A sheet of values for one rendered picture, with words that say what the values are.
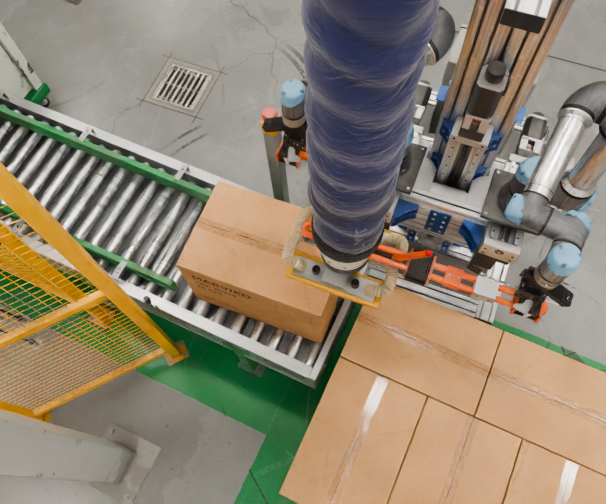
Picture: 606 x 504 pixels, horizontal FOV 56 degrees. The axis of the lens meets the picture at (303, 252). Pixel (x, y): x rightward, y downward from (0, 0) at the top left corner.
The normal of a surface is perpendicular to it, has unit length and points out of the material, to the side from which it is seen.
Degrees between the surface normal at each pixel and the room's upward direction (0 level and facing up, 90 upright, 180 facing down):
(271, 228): 0
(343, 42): 73
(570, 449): 0
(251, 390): 0
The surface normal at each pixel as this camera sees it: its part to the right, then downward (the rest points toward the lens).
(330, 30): -0.56, 0.62
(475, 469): -0.04, -0.40
